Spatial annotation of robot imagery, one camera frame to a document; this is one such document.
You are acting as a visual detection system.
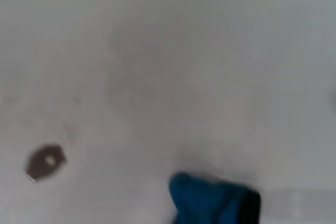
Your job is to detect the blue rag with black trim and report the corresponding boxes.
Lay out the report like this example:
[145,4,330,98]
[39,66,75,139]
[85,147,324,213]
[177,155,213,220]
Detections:
[167,172,262,224]

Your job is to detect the dark water stain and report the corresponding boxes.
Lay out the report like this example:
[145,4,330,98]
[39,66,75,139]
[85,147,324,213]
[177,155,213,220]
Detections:
[25,143,68,183]

